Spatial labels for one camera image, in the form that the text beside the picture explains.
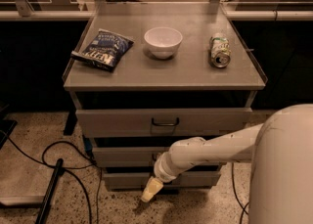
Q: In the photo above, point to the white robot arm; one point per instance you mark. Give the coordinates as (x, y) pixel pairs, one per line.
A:
(280, 151)

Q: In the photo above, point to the blue chip bag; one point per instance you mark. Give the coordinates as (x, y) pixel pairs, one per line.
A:
(104, 51)

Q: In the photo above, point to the grey top drawer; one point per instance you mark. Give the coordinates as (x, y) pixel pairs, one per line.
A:
(161, 122)

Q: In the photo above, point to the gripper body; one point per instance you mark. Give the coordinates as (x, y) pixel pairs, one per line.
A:
(161, 172)

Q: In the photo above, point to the white bowl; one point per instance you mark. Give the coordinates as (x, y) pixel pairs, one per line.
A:
(163, 42)

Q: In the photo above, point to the grey bottom drawer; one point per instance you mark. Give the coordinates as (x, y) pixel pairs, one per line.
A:
(137, 181)

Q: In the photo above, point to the grey drawer cabinet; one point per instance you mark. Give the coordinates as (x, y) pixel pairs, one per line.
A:
(187, 80)

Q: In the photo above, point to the white horizontal rail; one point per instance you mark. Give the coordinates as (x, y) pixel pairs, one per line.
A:
(246, 16)

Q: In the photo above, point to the black floor bar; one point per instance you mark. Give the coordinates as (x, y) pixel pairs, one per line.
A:
(46, 204)

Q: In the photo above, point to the grey drawer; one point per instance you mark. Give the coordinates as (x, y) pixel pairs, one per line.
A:
(137, 181)
(127, 156)
(161, 122)

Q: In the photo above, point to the green soda can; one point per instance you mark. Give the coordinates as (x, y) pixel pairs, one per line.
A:
(219, 54)

